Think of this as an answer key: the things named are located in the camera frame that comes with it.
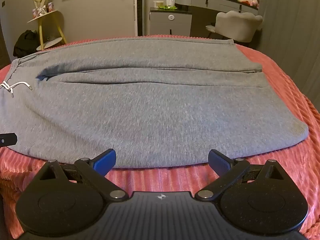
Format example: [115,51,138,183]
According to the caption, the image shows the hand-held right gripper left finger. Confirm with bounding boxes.
[37,149,128,202]

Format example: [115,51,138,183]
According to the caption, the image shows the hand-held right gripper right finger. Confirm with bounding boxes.
[194,149,288,202]

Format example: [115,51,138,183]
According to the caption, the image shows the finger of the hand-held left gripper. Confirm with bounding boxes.
[0,133,18,147]

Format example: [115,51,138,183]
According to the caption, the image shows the grey pants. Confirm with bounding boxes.
[0,38,309,168]

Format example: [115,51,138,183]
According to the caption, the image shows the pink ribbed blanket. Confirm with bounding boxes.
[0,35,320,235]

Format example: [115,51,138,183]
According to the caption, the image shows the black bag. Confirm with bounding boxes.
[13,29,42,58]

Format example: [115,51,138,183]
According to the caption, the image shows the yellow round side table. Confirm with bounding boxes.
[27,10,68,51]

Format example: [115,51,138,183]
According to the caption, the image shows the grey upholstered chair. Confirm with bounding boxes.
[205,11,263,43]

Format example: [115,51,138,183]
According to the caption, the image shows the grey bedside cabinet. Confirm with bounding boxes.
[149,7,192,36]

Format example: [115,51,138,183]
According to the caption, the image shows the white standing air conditioner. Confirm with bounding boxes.
[130,0,145,37]

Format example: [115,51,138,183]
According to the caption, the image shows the grey vanity desk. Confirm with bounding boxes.
[175,0,259,15]

